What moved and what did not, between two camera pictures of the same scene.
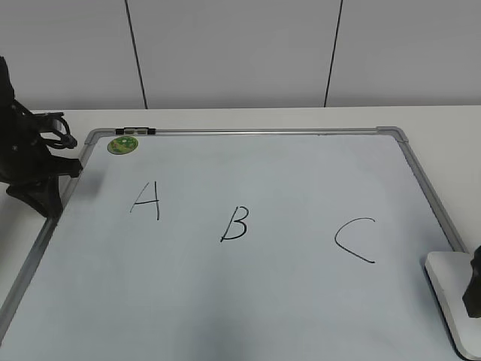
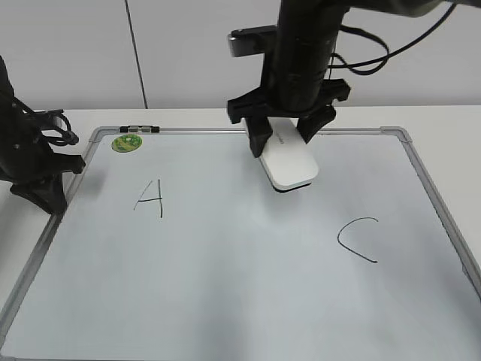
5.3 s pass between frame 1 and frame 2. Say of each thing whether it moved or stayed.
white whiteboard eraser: moved
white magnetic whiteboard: stayed
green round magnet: stayed
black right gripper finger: moved
